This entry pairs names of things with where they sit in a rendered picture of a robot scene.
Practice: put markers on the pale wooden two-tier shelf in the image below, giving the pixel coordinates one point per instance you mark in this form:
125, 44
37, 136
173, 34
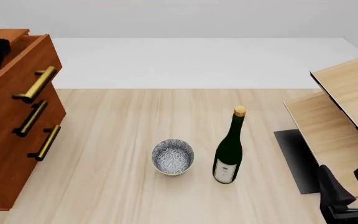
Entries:
343, 98

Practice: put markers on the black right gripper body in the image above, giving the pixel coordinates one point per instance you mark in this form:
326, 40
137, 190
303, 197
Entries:
353, 213

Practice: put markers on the blue white patterned bowl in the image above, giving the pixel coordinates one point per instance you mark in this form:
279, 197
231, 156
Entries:
172, 158

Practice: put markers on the flat black panel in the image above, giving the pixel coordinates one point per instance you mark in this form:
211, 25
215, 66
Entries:
300, 161

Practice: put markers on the dark green corked wine bottle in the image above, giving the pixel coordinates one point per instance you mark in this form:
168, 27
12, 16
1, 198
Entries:
228, 151

